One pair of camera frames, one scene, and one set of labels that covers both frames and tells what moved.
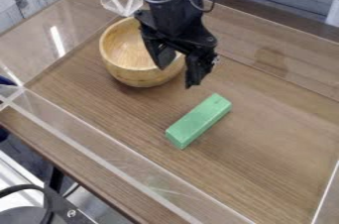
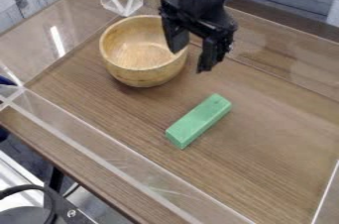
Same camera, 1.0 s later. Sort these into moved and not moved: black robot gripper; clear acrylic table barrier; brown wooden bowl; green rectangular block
Moved: black robot gripper
Not moved: green rectangular block; clear acrylic table barrier; brown wooden bowl
